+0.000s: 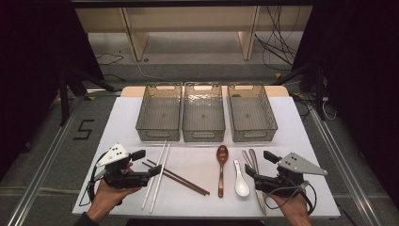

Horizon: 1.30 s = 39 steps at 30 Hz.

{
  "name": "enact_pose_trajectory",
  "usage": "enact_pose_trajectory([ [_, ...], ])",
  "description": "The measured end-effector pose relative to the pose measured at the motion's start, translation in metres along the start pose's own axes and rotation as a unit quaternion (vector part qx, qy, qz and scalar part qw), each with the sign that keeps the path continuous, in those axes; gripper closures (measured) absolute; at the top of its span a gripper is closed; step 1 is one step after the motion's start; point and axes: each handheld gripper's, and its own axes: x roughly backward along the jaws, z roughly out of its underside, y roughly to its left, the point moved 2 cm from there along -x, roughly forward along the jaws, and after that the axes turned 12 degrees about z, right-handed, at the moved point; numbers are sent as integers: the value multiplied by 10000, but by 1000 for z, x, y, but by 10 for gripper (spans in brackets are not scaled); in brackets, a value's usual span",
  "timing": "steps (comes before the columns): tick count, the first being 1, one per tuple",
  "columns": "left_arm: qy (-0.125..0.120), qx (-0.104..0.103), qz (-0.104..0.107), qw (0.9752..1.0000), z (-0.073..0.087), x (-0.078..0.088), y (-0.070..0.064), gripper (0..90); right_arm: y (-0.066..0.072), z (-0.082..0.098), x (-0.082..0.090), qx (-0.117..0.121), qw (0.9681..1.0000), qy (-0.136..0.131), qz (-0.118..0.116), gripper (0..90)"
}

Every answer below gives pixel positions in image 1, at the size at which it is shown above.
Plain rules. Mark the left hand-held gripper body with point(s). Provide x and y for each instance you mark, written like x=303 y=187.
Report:
x=125 y=180

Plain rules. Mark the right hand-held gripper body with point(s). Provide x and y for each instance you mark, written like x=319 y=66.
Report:
x=276 y=183

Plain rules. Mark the white ceramic spoon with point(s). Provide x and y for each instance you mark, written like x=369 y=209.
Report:
x=242 y=188

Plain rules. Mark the brown wooden spoon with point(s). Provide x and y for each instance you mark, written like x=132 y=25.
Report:
x=222 y=155

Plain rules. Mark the smoky clear plastic bin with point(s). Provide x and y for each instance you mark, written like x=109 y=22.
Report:
x=251 y=116
x=204 y=116
x=160 y=116

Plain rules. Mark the person's left hand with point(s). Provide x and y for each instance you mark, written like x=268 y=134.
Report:
x=106 y=196

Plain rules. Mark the person's right hand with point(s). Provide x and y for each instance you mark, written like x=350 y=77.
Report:
x=291 y=210

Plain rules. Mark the white table sheet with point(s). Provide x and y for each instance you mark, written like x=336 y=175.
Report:
x=291 y=138

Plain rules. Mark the black tripod stand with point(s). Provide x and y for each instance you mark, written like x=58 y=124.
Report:
x=64 y=100
x=319 y=94

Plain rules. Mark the black curtain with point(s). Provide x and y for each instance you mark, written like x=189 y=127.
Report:
x=31 y=78
x=363 y=78

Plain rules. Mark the beige wooden desk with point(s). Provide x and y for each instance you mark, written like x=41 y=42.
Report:
x=188 y=19

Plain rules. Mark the aluminium floor rail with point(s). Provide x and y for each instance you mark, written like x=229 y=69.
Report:
x=348 y=175
x=40 y=175

